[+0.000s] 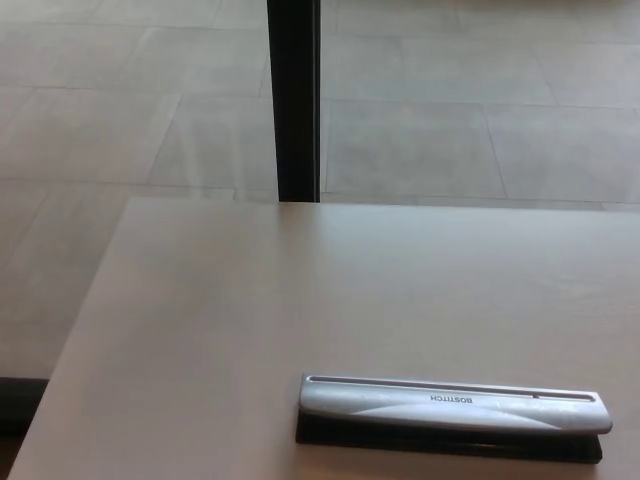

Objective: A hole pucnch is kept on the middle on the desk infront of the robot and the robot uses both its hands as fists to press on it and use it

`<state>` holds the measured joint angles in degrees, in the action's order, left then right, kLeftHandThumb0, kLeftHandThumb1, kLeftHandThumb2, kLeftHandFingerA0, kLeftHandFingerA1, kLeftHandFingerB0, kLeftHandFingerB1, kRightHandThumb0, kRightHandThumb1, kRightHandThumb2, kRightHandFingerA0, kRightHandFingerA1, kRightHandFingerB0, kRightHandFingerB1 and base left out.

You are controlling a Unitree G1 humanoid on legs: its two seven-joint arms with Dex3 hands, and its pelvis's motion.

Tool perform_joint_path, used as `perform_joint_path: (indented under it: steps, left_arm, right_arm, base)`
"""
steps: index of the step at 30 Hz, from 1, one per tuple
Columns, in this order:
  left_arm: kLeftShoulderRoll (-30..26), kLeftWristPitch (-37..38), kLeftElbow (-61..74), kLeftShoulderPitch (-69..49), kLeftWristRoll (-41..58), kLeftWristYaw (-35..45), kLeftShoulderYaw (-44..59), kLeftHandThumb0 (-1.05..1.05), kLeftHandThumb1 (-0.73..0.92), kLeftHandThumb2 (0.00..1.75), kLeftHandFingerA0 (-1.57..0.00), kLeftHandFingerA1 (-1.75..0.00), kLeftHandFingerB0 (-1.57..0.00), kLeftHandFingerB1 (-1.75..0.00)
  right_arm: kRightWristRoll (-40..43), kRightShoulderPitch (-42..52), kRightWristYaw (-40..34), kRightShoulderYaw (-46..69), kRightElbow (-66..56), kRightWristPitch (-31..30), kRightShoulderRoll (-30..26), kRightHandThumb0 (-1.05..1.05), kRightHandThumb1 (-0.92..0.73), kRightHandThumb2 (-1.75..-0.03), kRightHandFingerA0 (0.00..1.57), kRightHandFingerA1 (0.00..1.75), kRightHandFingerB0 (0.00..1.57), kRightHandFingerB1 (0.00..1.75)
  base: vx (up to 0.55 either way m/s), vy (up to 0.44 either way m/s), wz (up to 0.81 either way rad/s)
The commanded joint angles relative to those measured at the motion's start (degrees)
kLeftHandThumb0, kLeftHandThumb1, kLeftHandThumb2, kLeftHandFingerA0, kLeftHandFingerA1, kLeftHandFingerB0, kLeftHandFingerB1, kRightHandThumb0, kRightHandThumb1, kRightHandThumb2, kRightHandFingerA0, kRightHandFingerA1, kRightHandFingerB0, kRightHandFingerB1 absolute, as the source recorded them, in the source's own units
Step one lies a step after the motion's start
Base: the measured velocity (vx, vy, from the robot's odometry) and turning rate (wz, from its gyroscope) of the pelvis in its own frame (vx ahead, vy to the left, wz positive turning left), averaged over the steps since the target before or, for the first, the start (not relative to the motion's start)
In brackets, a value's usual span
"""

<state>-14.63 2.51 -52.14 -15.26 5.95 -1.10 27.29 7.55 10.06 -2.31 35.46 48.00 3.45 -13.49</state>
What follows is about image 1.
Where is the silver black Bostitch hole punch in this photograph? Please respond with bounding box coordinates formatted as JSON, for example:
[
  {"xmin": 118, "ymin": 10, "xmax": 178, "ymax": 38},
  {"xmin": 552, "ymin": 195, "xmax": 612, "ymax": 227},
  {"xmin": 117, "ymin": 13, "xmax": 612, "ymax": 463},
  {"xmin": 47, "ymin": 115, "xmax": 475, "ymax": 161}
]
[{"xmin": 294, "ymin": 372, "xmax": 614, "ymax": 467}]

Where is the black vertical window frame post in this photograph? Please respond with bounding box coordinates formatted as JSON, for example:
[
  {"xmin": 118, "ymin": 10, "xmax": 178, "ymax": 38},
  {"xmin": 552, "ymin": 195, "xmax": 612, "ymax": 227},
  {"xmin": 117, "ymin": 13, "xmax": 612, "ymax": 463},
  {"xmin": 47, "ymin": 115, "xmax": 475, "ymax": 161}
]
[{"xmin": 266, "ymin": 0, "xmax": 322, "ymax": 204}]

